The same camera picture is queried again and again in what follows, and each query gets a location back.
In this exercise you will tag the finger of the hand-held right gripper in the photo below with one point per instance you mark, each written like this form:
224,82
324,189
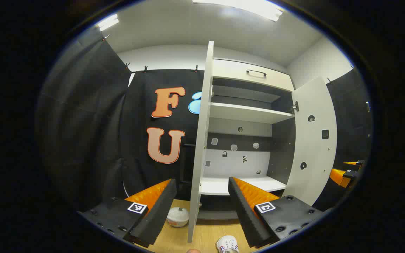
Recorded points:
350,174
359,163

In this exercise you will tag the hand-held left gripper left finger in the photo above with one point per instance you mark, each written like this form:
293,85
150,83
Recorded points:
160,207

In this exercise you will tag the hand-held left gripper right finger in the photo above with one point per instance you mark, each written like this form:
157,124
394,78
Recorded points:
244,211

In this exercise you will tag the white canvas shoe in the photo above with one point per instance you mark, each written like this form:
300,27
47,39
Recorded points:
227,244

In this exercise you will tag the white shoe cabinet door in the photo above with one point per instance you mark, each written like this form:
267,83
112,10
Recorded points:
315,147
202,140

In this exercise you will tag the white shoe cabinet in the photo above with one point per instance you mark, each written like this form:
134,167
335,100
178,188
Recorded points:
239,124

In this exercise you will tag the metal door hinge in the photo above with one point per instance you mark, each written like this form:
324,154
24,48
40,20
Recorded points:
295,106

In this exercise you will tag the white cabinet shelf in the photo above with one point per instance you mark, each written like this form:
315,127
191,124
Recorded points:
241,93
244,113

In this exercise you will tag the white cabinet drawer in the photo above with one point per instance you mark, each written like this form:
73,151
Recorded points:
230,72

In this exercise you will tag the white lidded bowl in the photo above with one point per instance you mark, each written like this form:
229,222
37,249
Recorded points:
178,217

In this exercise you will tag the black backdrop cloth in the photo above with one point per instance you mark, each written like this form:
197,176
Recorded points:
83,123
353,116
139,105

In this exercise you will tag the small ceiling light panel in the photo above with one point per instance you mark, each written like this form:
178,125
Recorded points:
108,23

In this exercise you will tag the long ceiling light panel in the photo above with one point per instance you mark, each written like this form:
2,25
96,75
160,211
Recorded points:
244,7

